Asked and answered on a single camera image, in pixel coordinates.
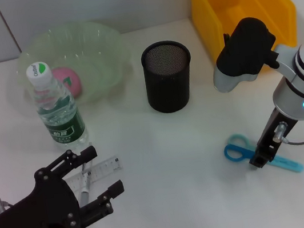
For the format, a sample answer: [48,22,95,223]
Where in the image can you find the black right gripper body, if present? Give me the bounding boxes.
[251,104,303,160]

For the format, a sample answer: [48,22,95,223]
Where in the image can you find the silver ballpoint pen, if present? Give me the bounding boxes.
[71,142,103,208]

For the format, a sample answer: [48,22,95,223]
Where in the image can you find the yellow plastic storage bin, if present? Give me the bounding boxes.
[189,0,304,81]

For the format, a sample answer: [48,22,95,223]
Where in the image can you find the clear green-label water bottle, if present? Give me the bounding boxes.
[24,55,91,155]

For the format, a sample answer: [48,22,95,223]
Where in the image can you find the clear plastic ruler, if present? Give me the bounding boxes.
[62,154,126,191]

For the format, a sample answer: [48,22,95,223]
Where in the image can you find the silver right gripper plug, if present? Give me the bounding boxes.
[269,122,290,143]

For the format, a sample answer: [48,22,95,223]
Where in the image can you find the black mesh pen holder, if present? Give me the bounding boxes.
[138,37,200,117]

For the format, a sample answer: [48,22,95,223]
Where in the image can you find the translucent green plastic bowl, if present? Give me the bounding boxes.
[10,14,138,114]

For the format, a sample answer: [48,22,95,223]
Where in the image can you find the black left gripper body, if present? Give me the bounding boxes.
[0,162,84,228]

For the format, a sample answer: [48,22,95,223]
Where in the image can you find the blue plastic scissors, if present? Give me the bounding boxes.
[221,125,304,184]

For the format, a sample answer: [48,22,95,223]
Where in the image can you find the pink toy peach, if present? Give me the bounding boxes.
[51,64,84,102]

